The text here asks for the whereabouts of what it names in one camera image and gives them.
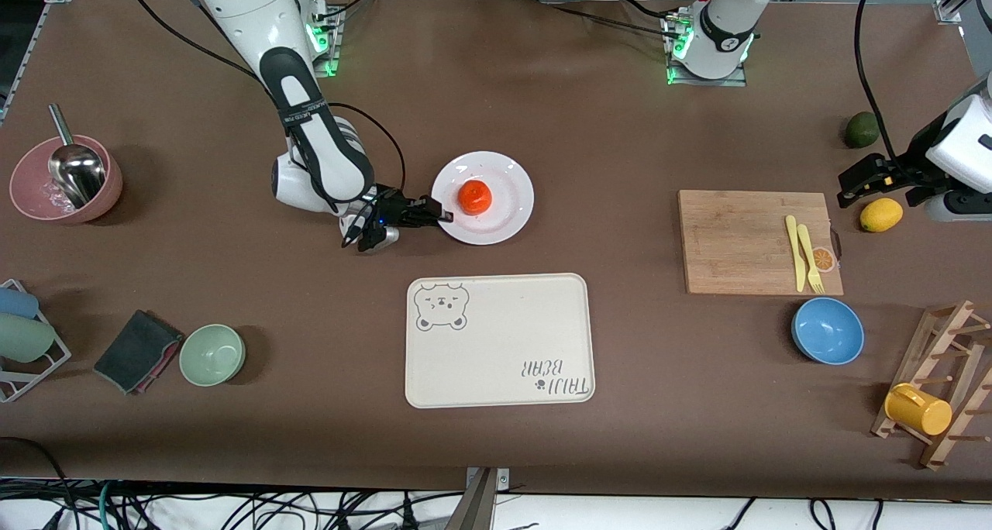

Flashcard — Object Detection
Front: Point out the dark green avocado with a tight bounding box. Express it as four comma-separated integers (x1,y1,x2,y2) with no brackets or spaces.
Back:
844,112,880,150

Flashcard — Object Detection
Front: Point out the pale green cup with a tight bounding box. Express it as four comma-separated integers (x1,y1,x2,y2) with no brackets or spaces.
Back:
0,313,57,363

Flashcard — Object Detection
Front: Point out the blue bowl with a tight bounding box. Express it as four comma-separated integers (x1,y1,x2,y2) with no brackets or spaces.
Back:
791,297,865,366

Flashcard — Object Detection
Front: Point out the pink folded cloth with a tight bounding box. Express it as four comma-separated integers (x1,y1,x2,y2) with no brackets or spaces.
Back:
133,341,185,396

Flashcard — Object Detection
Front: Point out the cream tray with bear print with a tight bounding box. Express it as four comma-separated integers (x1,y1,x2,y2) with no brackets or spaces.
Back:
405,273,596,409

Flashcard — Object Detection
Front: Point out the metal scoop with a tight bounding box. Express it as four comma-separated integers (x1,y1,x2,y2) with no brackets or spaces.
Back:
48,104,107,209

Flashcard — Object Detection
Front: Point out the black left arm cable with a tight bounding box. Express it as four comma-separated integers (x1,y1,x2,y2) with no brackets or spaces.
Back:
855,0,904,163

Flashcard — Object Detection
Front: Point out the black table cable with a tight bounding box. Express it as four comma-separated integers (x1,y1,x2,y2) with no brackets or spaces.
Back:
542,0,675,36
322,0,381,23

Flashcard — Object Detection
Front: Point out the yellow mug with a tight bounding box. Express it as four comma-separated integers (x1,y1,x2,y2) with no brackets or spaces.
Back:
884,383,953,437

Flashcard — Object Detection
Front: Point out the dark grey folded cloth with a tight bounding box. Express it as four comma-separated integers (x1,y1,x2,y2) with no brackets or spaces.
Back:
93,309,184,395

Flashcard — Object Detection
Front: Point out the orange mandarin fruit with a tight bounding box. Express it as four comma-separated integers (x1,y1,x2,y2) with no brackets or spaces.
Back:
457,179,492,215

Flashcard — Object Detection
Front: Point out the yellow plastic knife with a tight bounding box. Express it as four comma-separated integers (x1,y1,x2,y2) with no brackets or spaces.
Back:
785,215,808,293

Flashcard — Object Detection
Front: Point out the pale green bowl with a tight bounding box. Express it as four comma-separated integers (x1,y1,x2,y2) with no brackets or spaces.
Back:
179,324,246,387

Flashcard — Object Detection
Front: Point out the wooden mug rack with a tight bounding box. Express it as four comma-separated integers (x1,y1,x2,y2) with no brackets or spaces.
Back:
870,300,992,470

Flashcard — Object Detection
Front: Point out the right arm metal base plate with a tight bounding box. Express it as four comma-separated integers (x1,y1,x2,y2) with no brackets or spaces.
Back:
306,7,342,77

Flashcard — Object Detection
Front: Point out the yellow plastic fork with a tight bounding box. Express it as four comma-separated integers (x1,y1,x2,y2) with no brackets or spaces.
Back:
797,224,825,294

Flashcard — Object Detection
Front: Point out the pink bowl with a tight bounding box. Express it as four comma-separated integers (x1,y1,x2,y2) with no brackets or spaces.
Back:
9,135,123,225

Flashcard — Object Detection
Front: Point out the light blue cup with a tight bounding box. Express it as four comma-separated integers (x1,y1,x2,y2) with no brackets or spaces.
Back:
0,287,40,319

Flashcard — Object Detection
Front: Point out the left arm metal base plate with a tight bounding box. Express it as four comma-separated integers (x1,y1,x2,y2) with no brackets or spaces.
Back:
666,15,749,88

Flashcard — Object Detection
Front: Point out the white round plate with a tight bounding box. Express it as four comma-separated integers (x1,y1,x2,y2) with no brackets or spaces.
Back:
431,151,536,246

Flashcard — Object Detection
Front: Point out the yellow lemon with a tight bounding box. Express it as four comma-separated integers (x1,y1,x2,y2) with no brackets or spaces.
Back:
859,198,904,233

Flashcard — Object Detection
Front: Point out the bamboo cutting board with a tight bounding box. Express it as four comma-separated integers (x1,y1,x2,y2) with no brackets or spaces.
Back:
678,190,844,296

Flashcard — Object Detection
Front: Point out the aluminium profile post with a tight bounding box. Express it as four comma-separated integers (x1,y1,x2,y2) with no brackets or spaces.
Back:
446,468,511,530

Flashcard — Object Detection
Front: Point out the white wire cup rack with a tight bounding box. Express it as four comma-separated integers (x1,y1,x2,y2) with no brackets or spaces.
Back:
0,278,72,404

